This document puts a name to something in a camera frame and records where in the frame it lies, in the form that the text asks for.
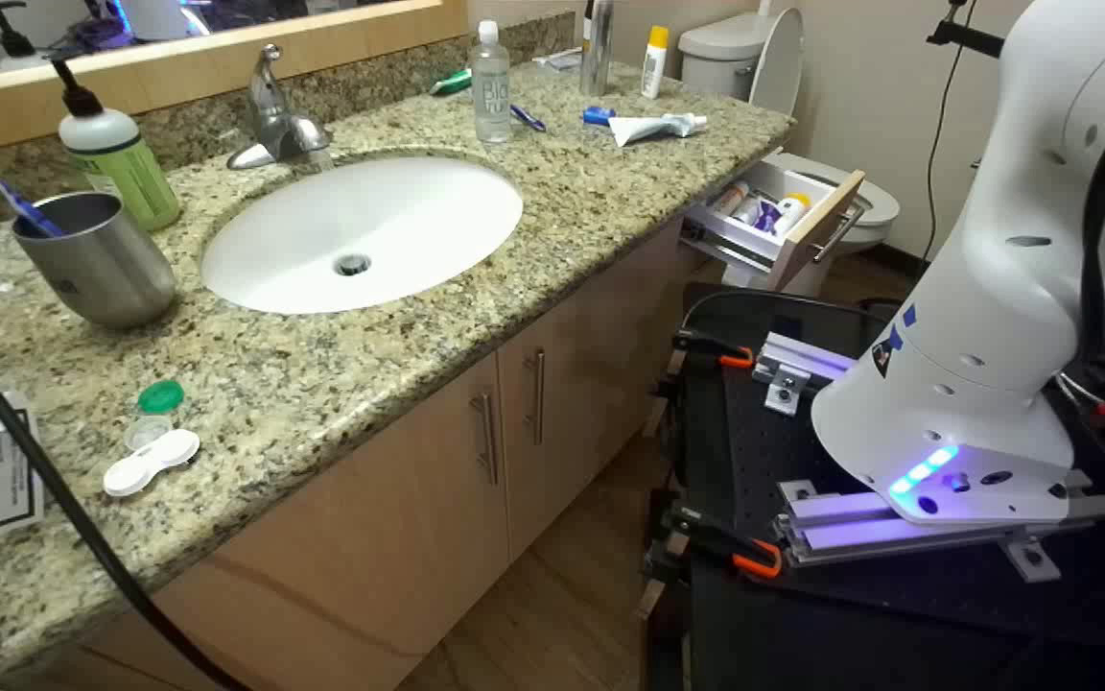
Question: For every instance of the black robot table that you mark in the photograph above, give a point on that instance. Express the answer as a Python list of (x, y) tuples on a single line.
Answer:
[(956, 620)]

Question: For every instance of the clear plastic bottle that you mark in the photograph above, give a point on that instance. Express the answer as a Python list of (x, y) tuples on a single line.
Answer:
[(491, 88)]

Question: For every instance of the small blue box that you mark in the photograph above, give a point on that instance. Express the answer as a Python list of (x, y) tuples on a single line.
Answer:
[(594, 117)]

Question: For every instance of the chrome faucet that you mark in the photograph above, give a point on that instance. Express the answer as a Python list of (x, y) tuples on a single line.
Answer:
[(277, 134)]

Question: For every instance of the green soap dispenser bottle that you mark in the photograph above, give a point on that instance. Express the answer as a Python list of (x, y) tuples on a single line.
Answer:
[(113, 153)]

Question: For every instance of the open wooden drawer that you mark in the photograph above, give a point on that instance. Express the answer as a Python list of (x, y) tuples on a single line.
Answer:
[(767, 226)]

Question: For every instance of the wooden vanity cabinet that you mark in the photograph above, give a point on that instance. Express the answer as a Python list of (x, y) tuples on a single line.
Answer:
[(371, 477)]

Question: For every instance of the blue toothbrush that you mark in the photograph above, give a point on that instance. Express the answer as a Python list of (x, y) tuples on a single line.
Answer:
[(25, 209)]

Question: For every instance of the white toothpaste tube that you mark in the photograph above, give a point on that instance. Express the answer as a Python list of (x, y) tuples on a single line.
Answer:
[(647, 128)]

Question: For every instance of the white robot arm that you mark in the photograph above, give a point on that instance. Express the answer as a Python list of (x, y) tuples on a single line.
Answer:
[(945, 411)]

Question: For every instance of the white toilet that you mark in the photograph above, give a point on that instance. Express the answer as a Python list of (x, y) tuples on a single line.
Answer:
[(759, 61)]

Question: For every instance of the white contact lens case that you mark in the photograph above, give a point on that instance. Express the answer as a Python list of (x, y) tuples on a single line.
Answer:
[(144, 466)]

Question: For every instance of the white oval sink basin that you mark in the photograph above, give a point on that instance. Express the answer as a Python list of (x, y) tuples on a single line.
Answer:
[(358, 236)]

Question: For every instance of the green capped small container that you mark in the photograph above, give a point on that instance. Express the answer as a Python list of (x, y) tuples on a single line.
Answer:
[(156, 411)]

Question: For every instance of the yellow capped white bottle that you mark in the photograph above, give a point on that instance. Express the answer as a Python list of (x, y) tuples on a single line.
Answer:
[(653, 61)]

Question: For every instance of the green tube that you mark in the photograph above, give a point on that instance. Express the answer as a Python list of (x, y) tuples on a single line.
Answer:
[(454, 82)]

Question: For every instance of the grey metal cup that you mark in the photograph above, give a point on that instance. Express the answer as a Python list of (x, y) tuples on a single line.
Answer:
[(96, 260)]

